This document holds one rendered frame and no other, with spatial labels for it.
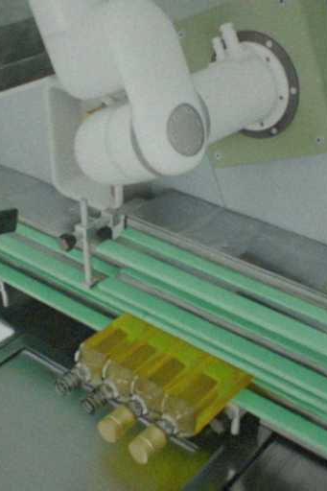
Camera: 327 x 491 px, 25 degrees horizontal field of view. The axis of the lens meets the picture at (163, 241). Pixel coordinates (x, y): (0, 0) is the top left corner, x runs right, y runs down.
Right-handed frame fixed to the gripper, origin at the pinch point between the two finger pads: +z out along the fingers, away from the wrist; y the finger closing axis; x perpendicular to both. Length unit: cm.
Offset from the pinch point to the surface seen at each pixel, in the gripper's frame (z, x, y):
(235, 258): 33.2, -6.1, 18.5
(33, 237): 33.2, -18.0, -25.4
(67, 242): 20.5, -9.3, -4.9
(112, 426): 9.6, -26.9, 17.9
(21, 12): 88, 15, -95
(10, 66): 81, 2, -90
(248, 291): 30.3, -9.0, 23.4
